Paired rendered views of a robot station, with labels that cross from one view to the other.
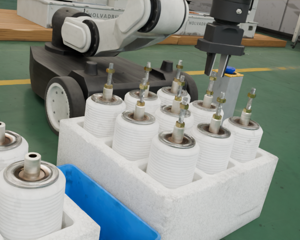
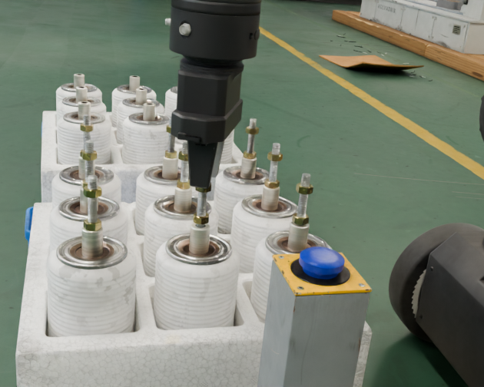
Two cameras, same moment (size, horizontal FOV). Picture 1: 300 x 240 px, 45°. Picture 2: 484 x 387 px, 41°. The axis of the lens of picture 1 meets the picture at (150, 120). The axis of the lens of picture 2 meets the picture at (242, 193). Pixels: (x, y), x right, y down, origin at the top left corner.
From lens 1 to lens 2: 1.45 m
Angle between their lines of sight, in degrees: 108
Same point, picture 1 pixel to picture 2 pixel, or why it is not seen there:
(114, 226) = not seen: hidden behind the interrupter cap
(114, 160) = not seen: hidden behind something
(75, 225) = (54, 163)
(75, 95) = (415, 246)
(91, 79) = (460, 242)
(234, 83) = (278, 293)
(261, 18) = not seen: outside the picture
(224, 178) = (32, 255)
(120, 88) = (475, 297)
